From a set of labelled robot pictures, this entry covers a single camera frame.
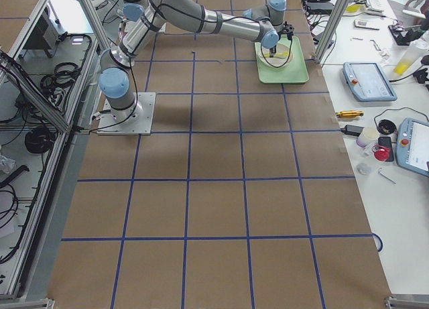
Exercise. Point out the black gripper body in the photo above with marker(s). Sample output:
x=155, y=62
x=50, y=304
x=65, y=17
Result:
x=273, y=49

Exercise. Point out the yellow plastic fork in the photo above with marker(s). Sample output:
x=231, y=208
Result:
x=282, y=55

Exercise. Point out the beige round plate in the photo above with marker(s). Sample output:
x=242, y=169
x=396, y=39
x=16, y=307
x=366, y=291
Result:
x=275, y=62

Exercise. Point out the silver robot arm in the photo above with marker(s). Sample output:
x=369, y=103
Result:
x=260, y=24
x=134, y=0

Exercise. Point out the light green plastic tray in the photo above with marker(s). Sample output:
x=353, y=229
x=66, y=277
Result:
x=293, y=73

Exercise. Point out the yellow utility knife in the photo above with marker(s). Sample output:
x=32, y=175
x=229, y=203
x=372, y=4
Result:
x=349, y=114

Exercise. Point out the blue teach pendant far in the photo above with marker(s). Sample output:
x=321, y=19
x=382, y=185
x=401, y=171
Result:
x=367, y=82

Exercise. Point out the blue teach pendant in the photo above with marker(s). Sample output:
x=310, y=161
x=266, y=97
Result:
x=367, y=82
x=412, y=146

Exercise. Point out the black power adapter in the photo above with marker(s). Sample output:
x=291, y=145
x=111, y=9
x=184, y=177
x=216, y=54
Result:
x=352, y=130

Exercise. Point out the white lavender cup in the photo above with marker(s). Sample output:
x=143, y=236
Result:
x=368, y=135

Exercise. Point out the black smartphone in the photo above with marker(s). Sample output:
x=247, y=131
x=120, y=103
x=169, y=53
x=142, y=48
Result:
x=386, y=142

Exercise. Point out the clear bottle yellow liquid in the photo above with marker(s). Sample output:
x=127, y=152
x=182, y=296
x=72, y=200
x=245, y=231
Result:
x=416, y=49

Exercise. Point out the red round cap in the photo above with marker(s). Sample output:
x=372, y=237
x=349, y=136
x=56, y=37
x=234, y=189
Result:
x=381, y=153

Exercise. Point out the silver allen key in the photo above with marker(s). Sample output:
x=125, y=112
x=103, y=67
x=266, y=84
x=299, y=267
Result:
x=383, y=175

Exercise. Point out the blue teach pendant near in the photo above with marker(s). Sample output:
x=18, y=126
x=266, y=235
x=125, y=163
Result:
x=412, y=146

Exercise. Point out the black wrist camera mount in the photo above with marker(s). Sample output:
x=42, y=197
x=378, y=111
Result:
x=287, y=31

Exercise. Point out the aluminium frame post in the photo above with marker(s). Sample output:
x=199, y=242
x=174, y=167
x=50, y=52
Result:
x=333, y=21

